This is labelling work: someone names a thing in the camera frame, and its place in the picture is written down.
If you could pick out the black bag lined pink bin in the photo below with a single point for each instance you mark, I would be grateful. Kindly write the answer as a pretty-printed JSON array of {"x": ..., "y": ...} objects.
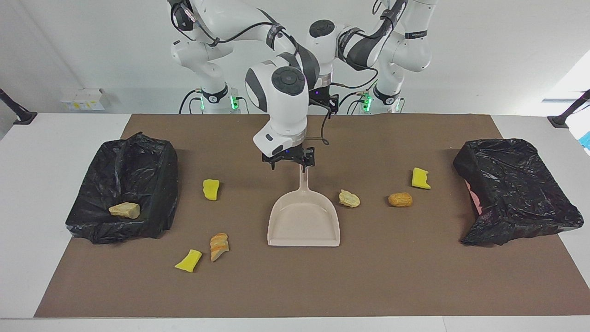
[{"x": 516, "y": 193}]

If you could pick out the brown round bun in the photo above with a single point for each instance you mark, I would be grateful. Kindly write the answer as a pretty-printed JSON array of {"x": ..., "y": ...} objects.
[{"x": 400, "y": 199}]

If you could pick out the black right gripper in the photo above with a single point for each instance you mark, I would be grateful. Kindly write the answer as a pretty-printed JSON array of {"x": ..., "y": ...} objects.
[{"x": 290, "y": 154}]

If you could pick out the black clamp stand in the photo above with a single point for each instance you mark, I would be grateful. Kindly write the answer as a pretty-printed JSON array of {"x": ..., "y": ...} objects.
[
  {"x": 18, "y": 113},
  {"x": 569, "y": 110}
]

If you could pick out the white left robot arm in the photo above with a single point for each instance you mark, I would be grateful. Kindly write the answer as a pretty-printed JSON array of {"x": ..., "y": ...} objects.
[{"x": 410, "y": 50}]

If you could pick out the beige plastic dustpan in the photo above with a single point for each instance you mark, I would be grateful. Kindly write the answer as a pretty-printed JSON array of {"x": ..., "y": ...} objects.
[{"x": 304, "y": 221}]

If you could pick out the pale bread piece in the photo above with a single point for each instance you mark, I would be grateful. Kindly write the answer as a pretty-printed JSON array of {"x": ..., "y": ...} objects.
[{"x": 349, "y": 198}]

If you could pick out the yellow sponge piece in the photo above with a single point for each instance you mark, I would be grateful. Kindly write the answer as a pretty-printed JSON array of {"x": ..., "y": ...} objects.
[
  {"x": 211, "y": 190},
  {"x": 420, "y": 179},
  {"x": 188, "y": 261}
]

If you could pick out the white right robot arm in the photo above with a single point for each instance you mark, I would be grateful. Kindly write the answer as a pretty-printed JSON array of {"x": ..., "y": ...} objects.
[{"x": 281, "y": 115}]

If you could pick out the sliced orange bread toy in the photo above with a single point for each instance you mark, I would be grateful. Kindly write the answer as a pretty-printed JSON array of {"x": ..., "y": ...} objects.
[{"x": 219, "y": 246}]

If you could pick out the blue object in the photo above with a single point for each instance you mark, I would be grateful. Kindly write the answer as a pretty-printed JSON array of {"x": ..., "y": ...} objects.
[{"x": 586, "y": 140}]

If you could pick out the brown table mat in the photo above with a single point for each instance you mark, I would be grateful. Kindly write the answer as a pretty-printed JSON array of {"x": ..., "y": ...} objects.
[{"x": 368, "y": 286}]

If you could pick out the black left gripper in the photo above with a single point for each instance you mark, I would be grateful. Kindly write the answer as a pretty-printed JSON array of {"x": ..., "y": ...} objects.
[{"x": 325, "y": 97}]

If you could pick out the white wall socket box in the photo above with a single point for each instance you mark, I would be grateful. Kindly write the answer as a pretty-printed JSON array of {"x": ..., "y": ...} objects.
[{"x": 83, "y": 99}]

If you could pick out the pale tan bread chunk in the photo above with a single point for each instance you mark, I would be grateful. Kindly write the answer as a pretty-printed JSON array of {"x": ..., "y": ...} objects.
[{"x": 125, "y": 210}]

